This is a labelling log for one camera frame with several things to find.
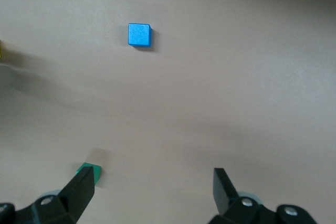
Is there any brown paper table cover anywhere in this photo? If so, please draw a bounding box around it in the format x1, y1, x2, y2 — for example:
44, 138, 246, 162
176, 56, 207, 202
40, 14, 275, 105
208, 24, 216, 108
0, 0, 336, 224

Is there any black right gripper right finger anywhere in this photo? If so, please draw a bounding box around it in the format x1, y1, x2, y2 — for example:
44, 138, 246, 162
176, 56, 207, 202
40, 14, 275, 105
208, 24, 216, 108
209, 167, 317, 224

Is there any blue wooden block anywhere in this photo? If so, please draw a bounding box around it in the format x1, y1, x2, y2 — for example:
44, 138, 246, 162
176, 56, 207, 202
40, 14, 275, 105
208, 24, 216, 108
127, 23, 153, 49

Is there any green wooden block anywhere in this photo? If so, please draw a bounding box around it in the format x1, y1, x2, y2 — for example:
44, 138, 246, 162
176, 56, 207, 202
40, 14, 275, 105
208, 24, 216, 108
75, 163, 102, 187

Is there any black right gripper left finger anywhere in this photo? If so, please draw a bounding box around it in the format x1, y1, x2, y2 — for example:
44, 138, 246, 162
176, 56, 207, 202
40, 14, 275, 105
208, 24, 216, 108
0, 165, 95, 224

